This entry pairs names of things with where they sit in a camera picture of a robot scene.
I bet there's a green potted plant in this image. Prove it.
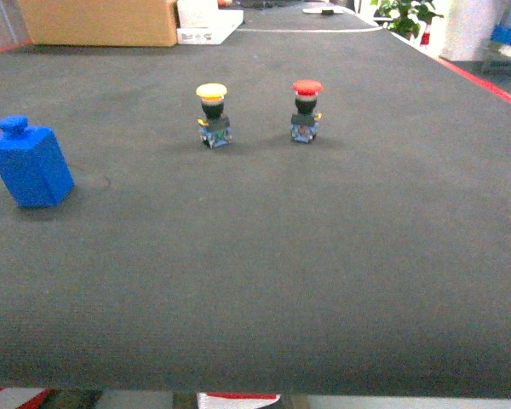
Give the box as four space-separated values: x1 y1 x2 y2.
370 0 444 40

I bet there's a blue block part with knob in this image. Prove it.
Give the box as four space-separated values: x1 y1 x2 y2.
0 115 75 208

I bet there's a black table mat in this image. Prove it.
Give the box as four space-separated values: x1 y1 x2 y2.
0 30 511 399

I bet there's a brown cardboard box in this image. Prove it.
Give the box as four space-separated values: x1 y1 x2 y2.
18 0 177 47

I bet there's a white cardboard box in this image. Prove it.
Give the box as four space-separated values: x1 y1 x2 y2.
176 0 244 45

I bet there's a red mushroom push button switch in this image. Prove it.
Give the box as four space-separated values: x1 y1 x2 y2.
290 79 323 144

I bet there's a yellow mushroom push button switch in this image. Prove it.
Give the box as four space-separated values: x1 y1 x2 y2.
196 83 232 148

